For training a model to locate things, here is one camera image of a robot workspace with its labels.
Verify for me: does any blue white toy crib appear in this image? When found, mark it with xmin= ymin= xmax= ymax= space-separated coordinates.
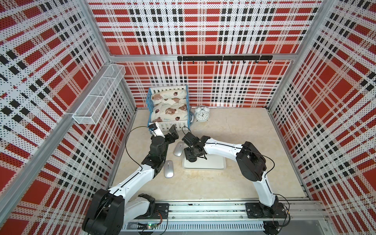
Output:
xmin=146 ymin=85 xmax=193 ymax=131

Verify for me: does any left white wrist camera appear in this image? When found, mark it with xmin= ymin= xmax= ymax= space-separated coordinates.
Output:
xmin=148 ymin=122 xmax=165 ymax=138

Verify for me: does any bear print blanket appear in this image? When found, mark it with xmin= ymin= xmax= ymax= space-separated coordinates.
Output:
xmin=151 ymin=101 xmax=189 ymax=122

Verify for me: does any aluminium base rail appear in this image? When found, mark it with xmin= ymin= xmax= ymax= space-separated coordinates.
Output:
xmin=118 ymin=200 xmax=335 ymax=235

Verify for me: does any silver mouse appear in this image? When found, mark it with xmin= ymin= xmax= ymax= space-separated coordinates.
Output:
xmin=164 ymin=160 xmax=174 ymax=179
xmin=173 ymin=142 xmax=185 ymax=157

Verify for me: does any white twin bell alarm clock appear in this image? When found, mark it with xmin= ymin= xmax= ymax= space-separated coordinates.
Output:
xmin=194 ymin=105 xmax=210 ymax=122

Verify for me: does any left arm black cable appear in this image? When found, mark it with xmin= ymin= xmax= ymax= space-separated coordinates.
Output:
xmin=124 ymin=125 xmax=153 ymax=171

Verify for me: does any bear print pillow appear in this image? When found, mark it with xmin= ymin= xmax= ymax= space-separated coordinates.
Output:
xmin=151 ymin=90 xmax=187 ymax=103

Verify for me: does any white plastic storage tray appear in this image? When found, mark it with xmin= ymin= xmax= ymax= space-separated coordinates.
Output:
xmin=182 ymin=154 xmax=227 ymax=170

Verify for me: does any black wall hook rail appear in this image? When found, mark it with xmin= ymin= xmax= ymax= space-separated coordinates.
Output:
xmin=177 ymin=55 xmax=273 ymax=63

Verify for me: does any green circuit board with wires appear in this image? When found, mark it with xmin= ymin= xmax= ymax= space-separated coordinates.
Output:
xmin=137 ymin=211 xmax=168 ymax=235

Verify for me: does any white wire mesh basket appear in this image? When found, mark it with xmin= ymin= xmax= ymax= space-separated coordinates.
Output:
xmin=73 ymin=64 xmax=125 ymax=125

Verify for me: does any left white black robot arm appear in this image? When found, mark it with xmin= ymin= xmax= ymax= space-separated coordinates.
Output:
xmin=82 ymin=122 xmax=179 ymax=235

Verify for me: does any black connector under rail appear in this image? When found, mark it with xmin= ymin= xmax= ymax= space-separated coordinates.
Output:
xmin=262 ymin=193 xmax=292 ymax=235

